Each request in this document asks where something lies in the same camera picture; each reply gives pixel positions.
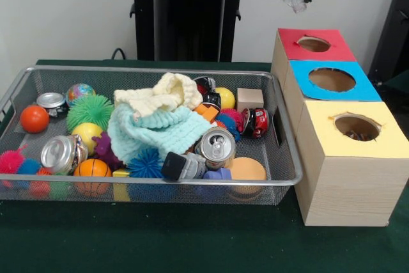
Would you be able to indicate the multicolour cartoon print cloth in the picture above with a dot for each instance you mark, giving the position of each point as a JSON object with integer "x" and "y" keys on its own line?
{"x": 358, "y": 135}

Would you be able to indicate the cream yellow cloth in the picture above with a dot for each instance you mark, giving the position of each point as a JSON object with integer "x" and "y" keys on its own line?
{"x": 166, "y": 94}

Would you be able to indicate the mint green cloth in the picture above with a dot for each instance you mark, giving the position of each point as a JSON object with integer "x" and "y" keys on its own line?
{"x": 156, "y": 135}

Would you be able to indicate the shallow clear mesh bin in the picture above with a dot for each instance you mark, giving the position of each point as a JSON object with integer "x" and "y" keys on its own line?
{"x": 282, "y": 158}

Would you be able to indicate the wooden box with three holes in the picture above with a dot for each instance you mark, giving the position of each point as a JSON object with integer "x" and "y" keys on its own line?
{"x": 351, "y": 183}

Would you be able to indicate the black chair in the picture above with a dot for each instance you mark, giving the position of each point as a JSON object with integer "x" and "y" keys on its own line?
{"x": 393, "y": 30}

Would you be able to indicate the small wooden cube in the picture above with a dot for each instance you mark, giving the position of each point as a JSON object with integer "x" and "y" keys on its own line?
{"x": 250, "y": 99}

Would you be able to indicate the yellow ball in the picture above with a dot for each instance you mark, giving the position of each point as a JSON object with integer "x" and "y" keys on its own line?
{"x": 225, "y": 97}
{"x": 86, "y": 135}

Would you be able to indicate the silver drinks can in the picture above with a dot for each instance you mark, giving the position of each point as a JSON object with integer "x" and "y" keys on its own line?
{"x": 217, "y": 147}

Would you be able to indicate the peach orange ball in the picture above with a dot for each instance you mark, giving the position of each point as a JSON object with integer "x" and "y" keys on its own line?
{"x": 248, "y": 169}

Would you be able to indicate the large light green spiky ball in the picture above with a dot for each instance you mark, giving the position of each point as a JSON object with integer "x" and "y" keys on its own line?
{"x": 91, "y": 112}

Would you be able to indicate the orange toy basketball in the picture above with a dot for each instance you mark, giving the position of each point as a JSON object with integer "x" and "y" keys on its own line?
{"x": 92, "y": 169}

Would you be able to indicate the orange red ball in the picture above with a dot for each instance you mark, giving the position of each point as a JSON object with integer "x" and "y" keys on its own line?
{"x": 34, "y": 118}

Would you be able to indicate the pink spiky ball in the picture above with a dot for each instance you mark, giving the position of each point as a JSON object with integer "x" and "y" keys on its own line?
{"x": 9, "y": 161}

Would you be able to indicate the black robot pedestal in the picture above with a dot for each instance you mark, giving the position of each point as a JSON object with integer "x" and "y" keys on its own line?
{"x": 185, "y": 17}

